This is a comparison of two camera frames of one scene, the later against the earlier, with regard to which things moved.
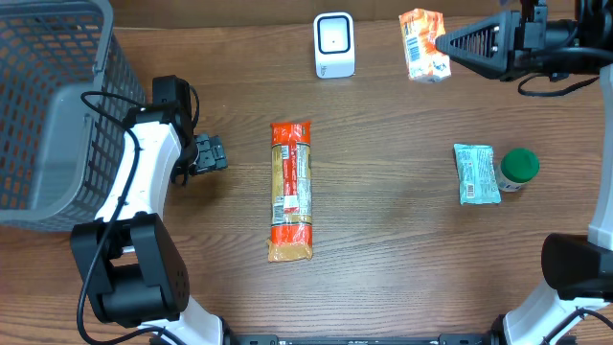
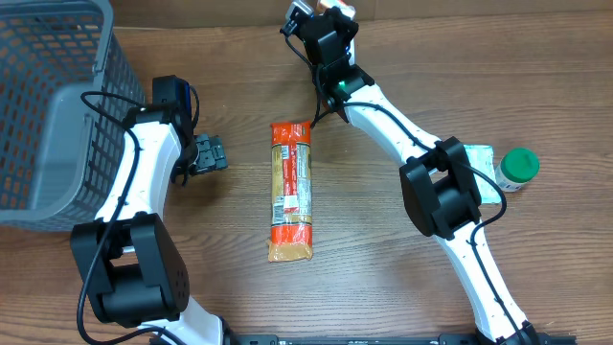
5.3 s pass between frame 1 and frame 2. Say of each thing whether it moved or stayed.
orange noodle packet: stayed
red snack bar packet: stayed
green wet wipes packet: stayed
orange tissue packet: moved
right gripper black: moved
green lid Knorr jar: stayed
